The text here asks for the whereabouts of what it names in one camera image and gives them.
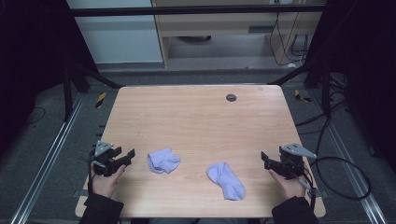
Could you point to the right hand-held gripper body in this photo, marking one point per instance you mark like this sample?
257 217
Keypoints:
292 163

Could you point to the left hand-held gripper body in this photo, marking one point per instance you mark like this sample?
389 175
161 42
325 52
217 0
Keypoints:
101 158

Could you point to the person's right hand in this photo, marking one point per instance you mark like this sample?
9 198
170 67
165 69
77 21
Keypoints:
289 188

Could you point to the person's left hand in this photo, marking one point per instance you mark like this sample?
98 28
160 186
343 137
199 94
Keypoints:
104 185

